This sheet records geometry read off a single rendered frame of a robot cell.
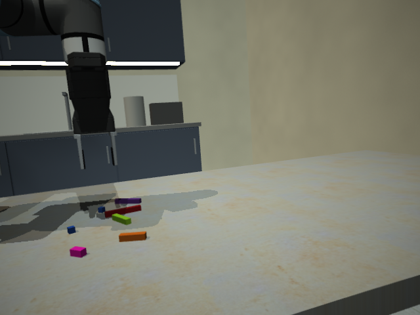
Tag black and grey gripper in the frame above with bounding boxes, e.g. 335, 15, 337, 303
62, 37, 117, 169

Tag purple rod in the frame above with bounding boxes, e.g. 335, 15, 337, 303
115, 198, 141, 204

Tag small magenta block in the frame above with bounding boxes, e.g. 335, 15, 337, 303
70, 246, 87, 258

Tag orange rod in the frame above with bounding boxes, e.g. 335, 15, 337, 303
119, 232, 147, 242

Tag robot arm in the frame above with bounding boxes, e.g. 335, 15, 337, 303
0, 0, 104, 42

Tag lime green rod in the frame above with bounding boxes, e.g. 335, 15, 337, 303
112, 214, 131, 225

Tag dark red rod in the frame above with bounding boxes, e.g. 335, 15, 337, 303
104, 205, 141, 218

